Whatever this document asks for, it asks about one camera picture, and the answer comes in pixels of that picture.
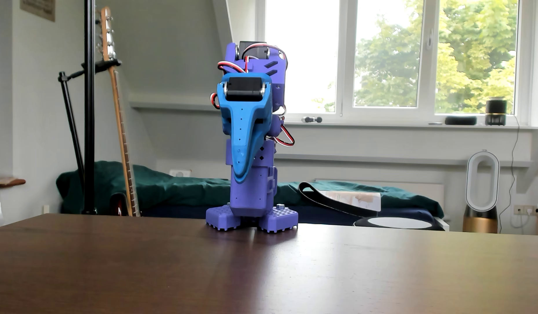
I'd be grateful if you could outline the round black and white tray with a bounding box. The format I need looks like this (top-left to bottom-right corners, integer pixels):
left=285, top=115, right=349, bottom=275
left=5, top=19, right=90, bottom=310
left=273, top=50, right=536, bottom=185
left=354, top=215, right=446, bottom=231

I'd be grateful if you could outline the navy bed mattress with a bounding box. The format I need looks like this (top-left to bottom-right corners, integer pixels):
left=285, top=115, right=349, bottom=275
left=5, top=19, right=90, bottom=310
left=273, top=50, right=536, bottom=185
left=140, top=205, right=435, bottom=226

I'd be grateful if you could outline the framed wall picture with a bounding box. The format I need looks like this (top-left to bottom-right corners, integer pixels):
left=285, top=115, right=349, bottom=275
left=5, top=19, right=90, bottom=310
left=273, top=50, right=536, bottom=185
left=20, top=0, right=56, bottom=22

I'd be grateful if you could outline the white window frame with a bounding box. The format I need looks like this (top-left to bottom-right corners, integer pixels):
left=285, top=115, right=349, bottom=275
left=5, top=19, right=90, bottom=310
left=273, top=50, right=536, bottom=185
left=255, top=0, right=536, bottom=126

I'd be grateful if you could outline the electric guitar with wooden neck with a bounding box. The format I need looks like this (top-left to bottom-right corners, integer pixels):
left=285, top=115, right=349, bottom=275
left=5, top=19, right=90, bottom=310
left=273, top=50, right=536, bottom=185
left=97, top=6, right=141, bottom=217

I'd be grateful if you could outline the thin black power cable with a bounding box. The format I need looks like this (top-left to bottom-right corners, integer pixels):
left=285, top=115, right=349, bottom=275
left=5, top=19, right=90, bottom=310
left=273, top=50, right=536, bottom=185
left=498, top=115, right=521, bottom=222

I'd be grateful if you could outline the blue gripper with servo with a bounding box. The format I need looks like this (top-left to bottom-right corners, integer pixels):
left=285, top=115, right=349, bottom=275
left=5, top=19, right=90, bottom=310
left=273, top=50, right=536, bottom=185
left=216, top=72, right=273, bottom=183

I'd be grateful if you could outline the white and gold air purifier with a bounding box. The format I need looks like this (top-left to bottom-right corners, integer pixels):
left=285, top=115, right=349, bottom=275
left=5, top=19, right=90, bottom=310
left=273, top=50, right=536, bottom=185
left=463, top=150, right=501, bottom=233

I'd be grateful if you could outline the open magazine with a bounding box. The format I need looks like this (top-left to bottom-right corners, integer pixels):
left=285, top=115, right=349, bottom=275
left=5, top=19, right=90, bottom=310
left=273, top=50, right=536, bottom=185
left=319, top=190, right=382, bottom=212

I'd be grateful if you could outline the black guitar stand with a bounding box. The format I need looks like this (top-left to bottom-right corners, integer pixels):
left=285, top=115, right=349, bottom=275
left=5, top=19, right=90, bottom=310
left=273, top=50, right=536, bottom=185
left=58, top=58, right=122, bottom=180

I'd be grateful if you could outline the black cylindrical speaker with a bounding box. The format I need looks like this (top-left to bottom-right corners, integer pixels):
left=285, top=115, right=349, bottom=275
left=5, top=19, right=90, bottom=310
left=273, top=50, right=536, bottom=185
left=485, top=97, right=508, bottom=126

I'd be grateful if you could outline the black strap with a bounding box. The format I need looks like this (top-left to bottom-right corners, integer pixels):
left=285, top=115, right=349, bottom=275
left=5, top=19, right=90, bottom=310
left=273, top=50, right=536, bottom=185
left=298, top=181, right=379, bottom=218

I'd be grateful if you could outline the flat black device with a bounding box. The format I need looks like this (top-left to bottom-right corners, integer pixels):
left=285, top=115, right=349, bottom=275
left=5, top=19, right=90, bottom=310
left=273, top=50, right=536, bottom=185
left=445, top=115, right=478, bottom=126

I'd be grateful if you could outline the black vertical stand pole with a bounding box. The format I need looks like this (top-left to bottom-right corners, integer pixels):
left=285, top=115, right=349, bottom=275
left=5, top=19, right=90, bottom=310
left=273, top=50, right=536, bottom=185
left=82, top=0, right=98, bottom=215

